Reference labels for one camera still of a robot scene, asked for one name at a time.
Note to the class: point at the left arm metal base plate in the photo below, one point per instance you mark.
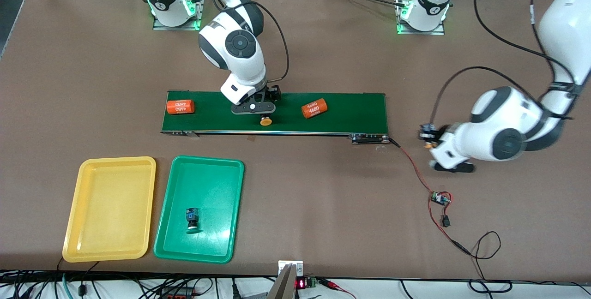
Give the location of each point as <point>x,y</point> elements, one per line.
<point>422,32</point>

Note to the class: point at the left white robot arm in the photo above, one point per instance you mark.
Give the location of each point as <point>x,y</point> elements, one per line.
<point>498,128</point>

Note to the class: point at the green plastic tray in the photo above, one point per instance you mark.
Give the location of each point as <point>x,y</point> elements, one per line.
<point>217,188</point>

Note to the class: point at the orange cylinder white print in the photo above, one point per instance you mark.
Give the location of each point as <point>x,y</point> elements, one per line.
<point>314,109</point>
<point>180,107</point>

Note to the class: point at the yellow push button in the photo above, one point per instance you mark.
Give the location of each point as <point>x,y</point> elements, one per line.
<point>266,122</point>
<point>428,128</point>

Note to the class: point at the green conveyor belt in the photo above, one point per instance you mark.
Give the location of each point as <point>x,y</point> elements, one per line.
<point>360,114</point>

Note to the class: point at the small black circuit board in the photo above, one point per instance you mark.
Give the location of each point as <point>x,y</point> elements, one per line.
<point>440,198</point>

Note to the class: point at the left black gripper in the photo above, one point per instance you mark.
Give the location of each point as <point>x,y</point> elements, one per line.
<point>430,136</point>

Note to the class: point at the green push button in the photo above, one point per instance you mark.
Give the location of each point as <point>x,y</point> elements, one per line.
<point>193,219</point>

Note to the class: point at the grey metal pole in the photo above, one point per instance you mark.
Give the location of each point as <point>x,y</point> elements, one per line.
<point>282,287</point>

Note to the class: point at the red clip lead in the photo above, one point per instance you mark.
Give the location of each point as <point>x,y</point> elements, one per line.
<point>330,283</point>

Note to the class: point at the black power strip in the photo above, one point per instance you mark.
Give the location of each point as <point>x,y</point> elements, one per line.
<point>177,295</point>

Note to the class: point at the yellow plastic tray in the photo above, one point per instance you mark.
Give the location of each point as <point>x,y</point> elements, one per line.
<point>108,209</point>

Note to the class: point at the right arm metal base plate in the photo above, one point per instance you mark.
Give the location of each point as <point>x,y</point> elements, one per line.
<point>175,27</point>

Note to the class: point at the black inline switch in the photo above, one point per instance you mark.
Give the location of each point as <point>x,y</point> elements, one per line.
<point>445,221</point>

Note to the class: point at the small metal bracket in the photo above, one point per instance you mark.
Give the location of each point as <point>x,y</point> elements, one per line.
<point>282,266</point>

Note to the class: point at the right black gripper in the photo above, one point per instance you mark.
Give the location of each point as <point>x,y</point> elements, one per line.
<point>269,94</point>

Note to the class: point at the black conveyor motor drive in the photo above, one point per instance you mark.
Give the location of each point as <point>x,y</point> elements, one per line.
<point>369,139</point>

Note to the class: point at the red digit display module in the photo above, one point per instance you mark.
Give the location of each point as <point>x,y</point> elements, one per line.
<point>301,284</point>

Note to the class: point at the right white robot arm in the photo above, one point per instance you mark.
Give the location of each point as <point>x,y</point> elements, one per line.
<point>235,45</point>

